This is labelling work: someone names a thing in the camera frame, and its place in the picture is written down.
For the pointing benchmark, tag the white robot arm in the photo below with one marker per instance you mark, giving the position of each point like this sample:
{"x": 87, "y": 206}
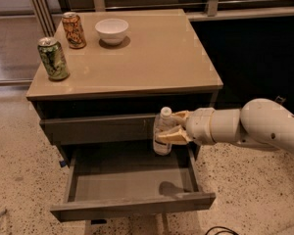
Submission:
{"x": 261, "y": 124}

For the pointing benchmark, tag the white ceramic bowl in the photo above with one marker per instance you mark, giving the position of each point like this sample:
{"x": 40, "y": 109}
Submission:
{"x": 112, "y": 31}

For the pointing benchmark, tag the grey drawer cabinet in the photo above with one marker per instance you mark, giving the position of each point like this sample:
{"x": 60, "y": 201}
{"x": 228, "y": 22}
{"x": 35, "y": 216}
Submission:
{"x": 160, "y": 63}

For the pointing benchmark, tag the orange soda can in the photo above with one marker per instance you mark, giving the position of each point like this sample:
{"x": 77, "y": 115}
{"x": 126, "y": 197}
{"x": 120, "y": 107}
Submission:
{"x": 73, "y": 30}

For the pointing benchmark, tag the small black floor object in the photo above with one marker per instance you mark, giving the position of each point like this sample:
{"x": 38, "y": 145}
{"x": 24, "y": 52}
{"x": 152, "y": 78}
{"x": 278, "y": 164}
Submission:
{"x": 280, "y": 100}

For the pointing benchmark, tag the closed top drawer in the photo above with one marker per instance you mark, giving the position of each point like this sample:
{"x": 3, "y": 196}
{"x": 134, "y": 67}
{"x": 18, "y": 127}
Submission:
{"x": 90, "y": 130}

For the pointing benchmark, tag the clear plastic water bottle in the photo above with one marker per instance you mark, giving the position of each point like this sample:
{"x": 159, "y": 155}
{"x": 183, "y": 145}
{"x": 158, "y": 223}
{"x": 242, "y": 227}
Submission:
{"x": 163, "y": 122}

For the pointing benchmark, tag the green soda can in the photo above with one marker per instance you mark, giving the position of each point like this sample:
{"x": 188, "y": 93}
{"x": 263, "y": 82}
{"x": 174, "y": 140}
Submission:
{"x": 53, "y": 58}

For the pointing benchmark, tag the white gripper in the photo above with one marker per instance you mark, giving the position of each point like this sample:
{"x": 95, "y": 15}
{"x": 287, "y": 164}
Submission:
{"x": 200, "y": 125}

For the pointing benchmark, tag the open middle drawer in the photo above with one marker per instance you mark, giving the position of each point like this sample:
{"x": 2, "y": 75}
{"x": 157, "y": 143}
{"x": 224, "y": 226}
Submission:
{"x": 129, "y": 178}

